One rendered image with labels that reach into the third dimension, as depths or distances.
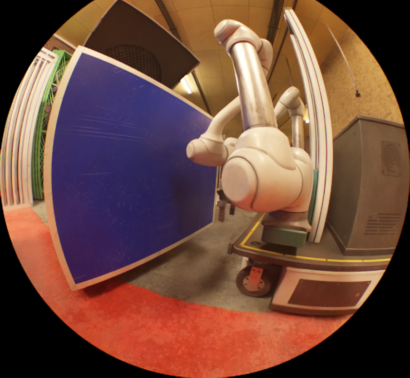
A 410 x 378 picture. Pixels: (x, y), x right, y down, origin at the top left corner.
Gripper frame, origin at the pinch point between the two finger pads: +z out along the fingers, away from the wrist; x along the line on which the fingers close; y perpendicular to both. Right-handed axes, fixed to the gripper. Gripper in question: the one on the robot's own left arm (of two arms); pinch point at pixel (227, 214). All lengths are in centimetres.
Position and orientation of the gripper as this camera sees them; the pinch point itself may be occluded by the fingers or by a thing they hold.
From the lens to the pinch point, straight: 76.2
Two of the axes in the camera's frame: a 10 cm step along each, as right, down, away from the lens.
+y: -8.4, -0.8, 5.4
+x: -5.4, -0.1, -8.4
